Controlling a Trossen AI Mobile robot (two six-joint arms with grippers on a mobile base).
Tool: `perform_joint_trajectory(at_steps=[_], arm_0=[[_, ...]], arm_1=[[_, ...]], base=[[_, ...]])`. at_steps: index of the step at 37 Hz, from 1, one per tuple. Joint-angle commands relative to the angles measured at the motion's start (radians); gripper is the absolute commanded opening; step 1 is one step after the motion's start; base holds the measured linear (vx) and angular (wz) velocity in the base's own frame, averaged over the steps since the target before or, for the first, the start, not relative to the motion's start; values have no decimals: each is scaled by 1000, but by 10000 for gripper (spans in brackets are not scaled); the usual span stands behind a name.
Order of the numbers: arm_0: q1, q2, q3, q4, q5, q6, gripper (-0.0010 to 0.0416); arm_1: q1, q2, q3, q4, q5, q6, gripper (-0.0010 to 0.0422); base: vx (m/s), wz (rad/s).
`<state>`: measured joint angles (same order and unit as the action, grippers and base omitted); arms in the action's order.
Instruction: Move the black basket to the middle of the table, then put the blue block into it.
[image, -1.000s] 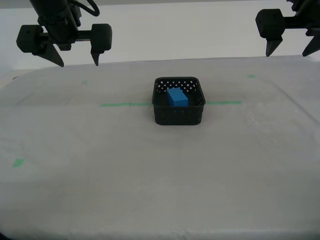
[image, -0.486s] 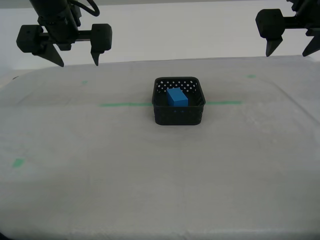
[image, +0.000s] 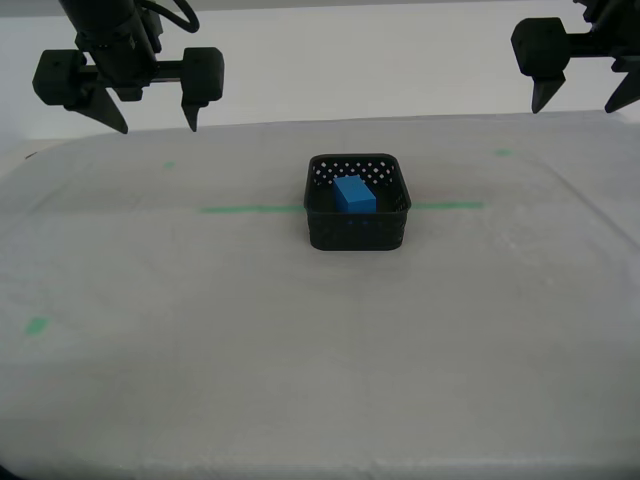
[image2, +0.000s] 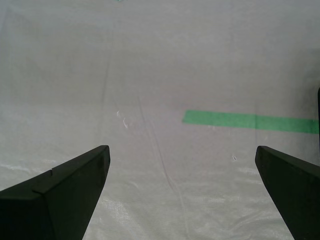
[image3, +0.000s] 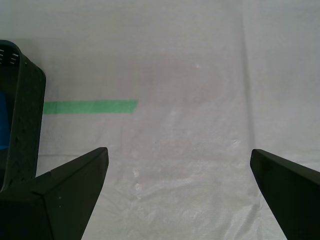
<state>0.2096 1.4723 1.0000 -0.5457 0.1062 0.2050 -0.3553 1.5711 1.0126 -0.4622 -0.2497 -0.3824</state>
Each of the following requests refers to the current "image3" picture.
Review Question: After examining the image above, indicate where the black perforated plastic basket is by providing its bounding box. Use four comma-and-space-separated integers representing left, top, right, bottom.
0, 39, 47, 193

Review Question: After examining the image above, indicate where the long green tape strip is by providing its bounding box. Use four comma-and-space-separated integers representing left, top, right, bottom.
42, 99, 138, 115

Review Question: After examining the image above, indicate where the blue rectangular block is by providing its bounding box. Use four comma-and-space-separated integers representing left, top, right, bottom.
0, 90, 13, 151

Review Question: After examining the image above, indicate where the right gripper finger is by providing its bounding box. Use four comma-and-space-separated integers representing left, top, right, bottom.
250, 148, 320, 240
0, 147, 110, 240

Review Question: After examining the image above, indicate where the white woven table cover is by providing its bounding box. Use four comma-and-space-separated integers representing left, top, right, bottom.
0, 0, 320, 240

